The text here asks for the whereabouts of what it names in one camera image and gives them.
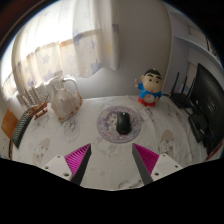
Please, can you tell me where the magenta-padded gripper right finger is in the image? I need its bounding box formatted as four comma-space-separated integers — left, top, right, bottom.
131, 142, 184, 185

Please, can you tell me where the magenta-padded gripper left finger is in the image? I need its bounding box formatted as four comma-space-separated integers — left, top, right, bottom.
42, 143, 92, 186

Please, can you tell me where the black computer mouse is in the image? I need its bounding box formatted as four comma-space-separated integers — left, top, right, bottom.
115, 111, 132, 136

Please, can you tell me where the round purple printed mouse pad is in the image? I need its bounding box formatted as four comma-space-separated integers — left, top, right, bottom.
96, 105, 144, 145

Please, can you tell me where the white printed tablecloth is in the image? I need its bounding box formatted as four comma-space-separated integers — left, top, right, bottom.
9, 94, 218, 191

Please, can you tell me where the large white conch shell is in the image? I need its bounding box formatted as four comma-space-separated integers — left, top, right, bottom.
49, 75, 84, 123

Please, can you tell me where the black computer keyboard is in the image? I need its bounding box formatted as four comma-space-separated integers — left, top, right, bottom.
11, 110, 35, 149

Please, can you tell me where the wooden sailing ship model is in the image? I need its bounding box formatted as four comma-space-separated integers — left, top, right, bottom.
23, 84, 50, 121

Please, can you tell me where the cartoon boy figurine with clock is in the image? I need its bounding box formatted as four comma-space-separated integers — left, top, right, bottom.
134, 68, 165, 108

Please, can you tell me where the black router with antennas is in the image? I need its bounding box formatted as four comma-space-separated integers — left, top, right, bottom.
169, 71, 198, 110

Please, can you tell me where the orange wooden chair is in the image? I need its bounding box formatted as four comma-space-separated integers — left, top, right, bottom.
0, 108, 20, 140

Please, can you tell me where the white radiator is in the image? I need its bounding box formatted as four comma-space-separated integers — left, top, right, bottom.
14, 78, 81, 108

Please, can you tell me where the black monitor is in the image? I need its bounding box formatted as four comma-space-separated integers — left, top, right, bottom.
188, 62, 224, 155

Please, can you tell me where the white star-printed curtain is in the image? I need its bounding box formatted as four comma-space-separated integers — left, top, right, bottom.
1, 0, 121, 101

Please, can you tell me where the white wall shelf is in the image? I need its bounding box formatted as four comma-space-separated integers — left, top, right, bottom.
173, 33, 224, 68

